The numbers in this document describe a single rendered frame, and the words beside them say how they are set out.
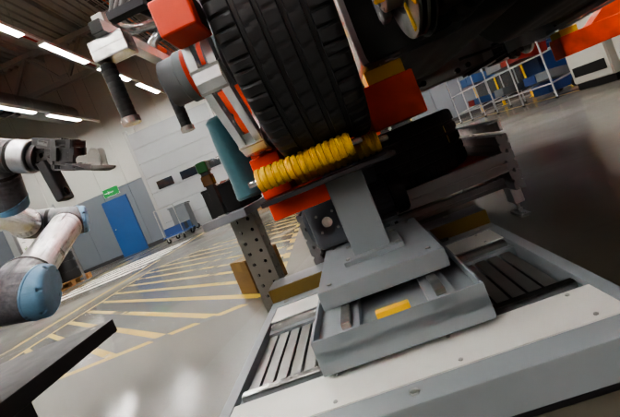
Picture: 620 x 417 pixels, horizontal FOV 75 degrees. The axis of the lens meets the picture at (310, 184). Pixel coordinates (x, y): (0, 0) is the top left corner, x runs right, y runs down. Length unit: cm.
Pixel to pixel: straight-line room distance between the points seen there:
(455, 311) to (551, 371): 19
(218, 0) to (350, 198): 55
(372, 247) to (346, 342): 30
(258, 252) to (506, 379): 114
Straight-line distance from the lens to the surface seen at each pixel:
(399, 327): 86
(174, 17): 82
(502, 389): 77
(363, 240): 106
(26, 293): 131
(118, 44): 105
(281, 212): 106
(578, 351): 79
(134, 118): 102
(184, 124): 134
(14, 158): 127
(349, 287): 93
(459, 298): 86
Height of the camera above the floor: 50
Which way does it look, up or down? 2 degrees down
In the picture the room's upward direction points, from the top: 22 degrees counter-clockwise
